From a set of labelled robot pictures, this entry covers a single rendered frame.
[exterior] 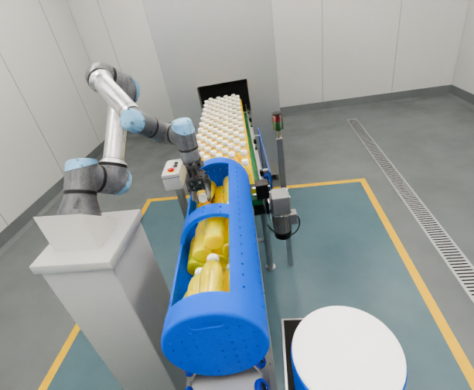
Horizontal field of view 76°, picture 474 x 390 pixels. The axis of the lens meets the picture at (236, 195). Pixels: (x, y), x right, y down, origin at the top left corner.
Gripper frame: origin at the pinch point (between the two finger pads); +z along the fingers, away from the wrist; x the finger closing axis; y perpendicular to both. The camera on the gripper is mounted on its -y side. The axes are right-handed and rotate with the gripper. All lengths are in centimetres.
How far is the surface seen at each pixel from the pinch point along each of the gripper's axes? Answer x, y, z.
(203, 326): 5, 62, -2
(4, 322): -191, -48, 116
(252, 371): 14, 60, 24
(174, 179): -21.4, -41.1, 9.9
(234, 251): 13.4, 39.7, -4.8
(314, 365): 30, 66, 13
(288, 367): 26, 20, 102
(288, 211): 40, -38, 41
